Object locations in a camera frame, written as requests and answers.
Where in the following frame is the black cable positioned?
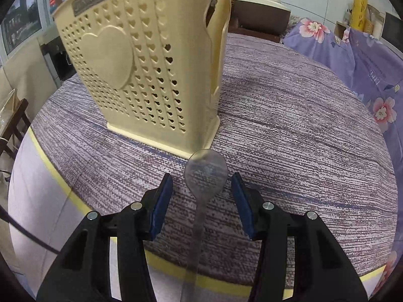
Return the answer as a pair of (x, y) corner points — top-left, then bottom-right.
(0, 204), (60, 254)

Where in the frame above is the dark wooden stool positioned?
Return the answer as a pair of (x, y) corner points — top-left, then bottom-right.
(0, 98), (32, 158)

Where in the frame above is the yellow cardboard box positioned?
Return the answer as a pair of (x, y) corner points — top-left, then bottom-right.
(351, 0), (370, 32)

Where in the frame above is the water dispenser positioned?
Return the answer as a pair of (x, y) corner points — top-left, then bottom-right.
(39, 36), (78, 81)

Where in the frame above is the beige perforated utensil holder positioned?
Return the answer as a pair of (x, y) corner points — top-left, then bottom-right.
(50, 0), (232, 160)

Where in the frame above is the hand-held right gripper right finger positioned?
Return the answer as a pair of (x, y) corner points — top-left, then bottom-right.
(231, 172), (369, 302)

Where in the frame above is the beige brown box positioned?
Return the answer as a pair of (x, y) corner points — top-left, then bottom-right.
(234, 0), (292, 35)

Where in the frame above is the window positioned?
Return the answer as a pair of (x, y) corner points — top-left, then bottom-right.
(0, 0), (43, 57)

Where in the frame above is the metal spoon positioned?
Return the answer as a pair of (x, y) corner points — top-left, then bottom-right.
(179, 149), (228, 302)

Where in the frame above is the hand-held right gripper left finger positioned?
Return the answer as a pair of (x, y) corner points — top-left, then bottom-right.
(36, 173), (174, 302)

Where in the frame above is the purple floral cloth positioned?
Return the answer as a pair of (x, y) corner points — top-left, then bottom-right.
(282, 15), (403, 293)

